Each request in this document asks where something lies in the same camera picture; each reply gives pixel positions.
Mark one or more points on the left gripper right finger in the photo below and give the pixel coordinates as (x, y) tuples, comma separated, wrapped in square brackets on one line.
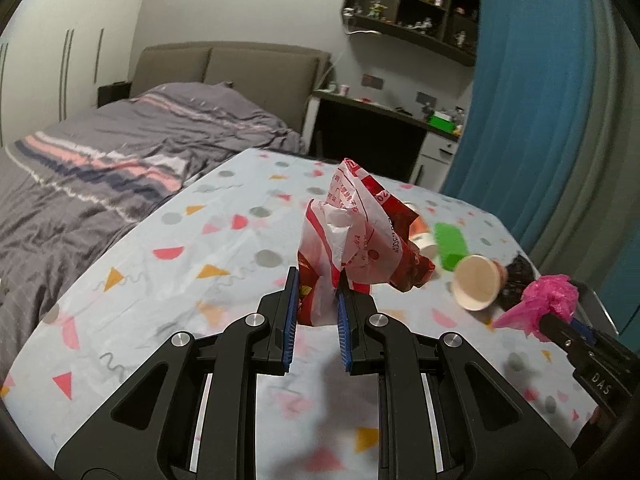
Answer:
[(359, 351)]

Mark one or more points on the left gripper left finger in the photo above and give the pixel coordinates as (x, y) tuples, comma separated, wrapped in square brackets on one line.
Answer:
[(275, 349)]

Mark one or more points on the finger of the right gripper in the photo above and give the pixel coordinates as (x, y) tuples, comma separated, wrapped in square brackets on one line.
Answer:
[(561, 334), (584, 330)]

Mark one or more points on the pink plastic bag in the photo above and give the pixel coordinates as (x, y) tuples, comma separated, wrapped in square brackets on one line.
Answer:
[(550, 294)]

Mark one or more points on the black plastic bag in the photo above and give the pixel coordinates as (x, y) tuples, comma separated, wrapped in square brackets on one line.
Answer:
[(519, 274)]

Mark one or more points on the red white plastic bag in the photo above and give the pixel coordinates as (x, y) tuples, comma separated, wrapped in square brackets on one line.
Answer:
[(361, 231)]

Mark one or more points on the blue curtain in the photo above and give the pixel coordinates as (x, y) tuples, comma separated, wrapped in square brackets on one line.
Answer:
[(551, 146)]

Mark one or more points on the white drawer cabinet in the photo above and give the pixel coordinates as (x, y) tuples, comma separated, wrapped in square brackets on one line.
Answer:
[(434, 161)]

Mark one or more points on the dark top desk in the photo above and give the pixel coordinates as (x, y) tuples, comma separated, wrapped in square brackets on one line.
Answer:
[(382, 141)]

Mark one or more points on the green box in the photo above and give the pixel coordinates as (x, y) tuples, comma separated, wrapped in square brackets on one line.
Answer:
[(442, 122)]

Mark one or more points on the grey upholstered headboard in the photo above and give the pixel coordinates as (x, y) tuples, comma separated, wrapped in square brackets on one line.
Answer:
[(276, 77)]

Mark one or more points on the grey striped duvet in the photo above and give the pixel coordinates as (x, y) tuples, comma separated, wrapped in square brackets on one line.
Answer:
[(72, 190)]

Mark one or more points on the black nightstand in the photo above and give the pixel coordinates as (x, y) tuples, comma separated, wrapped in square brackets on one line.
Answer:
[(119, 90)]

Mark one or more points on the white wardrobe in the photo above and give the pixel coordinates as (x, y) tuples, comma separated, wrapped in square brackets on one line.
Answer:
[(56, 54)]

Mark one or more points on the dark wall shelf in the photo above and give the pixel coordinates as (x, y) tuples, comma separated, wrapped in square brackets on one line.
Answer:
[(446, 27)]

